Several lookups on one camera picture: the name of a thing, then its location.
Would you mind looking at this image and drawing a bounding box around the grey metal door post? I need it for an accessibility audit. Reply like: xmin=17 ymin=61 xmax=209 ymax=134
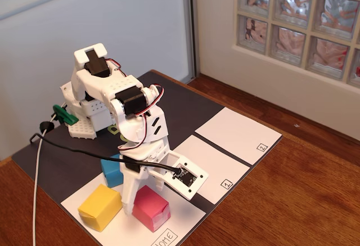
xmin=182 ymin=0 xmax=201 ymax=82

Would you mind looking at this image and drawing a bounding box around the green clamp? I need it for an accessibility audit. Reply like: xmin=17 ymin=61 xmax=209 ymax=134
xmin=52 ymin=104 xmax=79 ymax=126

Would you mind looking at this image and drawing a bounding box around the red paper box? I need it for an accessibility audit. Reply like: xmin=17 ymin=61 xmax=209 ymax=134
xmin=132 ymin=185 xmax=172 ymax=233

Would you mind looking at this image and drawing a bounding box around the black cable plug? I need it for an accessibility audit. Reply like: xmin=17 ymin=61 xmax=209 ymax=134
xmin=38 ymin=120 xmax=56 ymax=133

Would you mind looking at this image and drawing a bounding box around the white zone one sheet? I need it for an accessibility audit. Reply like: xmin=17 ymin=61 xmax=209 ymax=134
xmin=168 ymin=135 xmax=251 ymax=205

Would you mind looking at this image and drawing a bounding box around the pale frosted door panel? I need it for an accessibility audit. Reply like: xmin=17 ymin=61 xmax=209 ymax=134
xmin=0 ymin=0 xmax=189 ymax=159

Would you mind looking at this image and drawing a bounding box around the red white black servo wire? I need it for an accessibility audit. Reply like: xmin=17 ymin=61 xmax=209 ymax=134
xmin=119 ymin=84 xmax=164 ymax=153
xmin=105 ymin=58 xmax=127 ymax=77

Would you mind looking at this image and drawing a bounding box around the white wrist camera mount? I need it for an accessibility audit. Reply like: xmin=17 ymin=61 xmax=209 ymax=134
xmin=148 ymin=151 xmax=209 ymax=201

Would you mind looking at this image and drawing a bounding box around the black camera cable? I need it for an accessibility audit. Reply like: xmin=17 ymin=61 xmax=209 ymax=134
xmin=29 ymin=133 xmax=182 ymax=177

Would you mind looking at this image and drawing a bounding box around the white home zone sheet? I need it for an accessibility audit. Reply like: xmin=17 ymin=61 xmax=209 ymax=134
xmin=60 ymin=164 xmax=207 ymax=246

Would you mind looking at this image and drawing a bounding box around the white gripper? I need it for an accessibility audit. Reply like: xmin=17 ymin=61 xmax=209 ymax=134
xmin=119 ymin=137 xmax=171 ymax=216

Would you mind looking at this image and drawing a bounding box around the white zone two sheet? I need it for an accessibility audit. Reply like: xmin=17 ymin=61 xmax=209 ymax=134
xmin=194 ymin=107 xmax=283 ymax=166

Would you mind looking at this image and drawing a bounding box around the dark grey mat board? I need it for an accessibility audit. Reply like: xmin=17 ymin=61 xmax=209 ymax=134
xmin=11 ymin=70 xmax=283 ymax=246

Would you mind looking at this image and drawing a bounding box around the white cable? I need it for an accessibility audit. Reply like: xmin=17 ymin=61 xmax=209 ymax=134
xmin=31 ymin=132 xmax=46 ymax=246

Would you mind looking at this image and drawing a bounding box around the blue paper box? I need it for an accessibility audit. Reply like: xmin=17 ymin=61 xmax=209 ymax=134
xmin=100 ymin=153 xmax=124 ymax=189

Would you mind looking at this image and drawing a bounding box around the glass block window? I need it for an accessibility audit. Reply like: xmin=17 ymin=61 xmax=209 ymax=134
xmin=236 ymin=0 xmax=360 ymax=89

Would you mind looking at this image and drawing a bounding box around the yellow paper box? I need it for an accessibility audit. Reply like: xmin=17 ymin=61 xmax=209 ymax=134
xmin=78 ymin=184 xmax=124 ymax=232

